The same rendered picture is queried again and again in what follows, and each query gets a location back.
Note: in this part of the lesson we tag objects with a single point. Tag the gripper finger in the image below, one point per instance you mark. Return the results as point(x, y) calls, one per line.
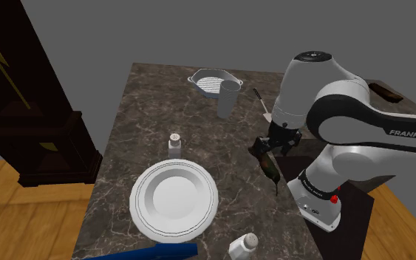
point(289, 147)
point(261, 144)

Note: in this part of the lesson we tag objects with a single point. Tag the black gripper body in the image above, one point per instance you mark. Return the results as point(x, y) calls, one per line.
point(283, 135)

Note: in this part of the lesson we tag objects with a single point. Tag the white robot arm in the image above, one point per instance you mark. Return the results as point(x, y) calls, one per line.
point(341, 108)

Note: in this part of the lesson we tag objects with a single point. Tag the brown and green elongated object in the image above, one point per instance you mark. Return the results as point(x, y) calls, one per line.
point(268, 167)

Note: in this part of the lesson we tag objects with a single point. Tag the grey tall cup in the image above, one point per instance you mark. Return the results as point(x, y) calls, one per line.
point(227, 100)

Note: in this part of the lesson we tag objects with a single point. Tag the grey octagonal grill pan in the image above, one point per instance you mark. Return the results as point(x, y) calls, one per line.
point(207, 82)

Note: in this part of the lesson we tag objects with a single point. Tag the small glass salt shaker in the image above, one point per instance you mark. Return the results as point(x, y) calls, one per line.
point(174, 146)

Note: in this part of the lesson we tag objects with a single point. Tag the dark robot stand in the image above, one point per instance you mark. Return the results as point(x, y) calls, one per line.
point(351, 230)

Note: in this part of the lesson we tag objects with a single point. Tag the white round plate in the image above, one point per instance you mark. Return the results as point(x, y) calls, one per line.
point(173, 200)

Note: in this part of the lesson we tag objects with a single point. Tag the white shaker with grey cap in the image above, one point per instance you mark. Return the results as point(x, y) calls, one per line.
point(242, 248)

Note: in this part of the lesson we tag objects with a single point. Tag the dark brown flat block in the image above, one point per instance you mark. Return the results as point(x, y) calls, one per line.
point(386, 93)

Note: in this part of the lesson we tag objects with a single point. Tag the blue flat object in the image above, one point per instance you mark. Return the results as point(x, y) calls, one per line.
point(150, 253)

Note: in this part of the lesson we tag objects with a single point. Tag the dark wooden grandfather clock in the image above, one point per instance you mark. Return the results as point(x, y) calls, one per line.
point(16, 108)

